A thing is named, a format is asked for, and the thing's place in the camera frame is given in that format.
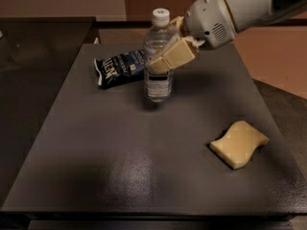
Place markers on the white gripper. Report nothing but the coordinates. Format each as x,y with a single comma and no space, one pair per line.
208,19

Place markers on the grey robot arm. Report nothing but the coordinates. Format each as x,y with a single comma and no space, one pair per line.
249,13

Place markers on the dark blue chip bag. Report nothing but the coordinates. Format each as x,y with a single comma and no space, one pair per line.
120,69

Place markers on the yellow sponge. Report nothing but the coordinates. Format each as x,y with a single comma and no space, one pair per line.
238,144

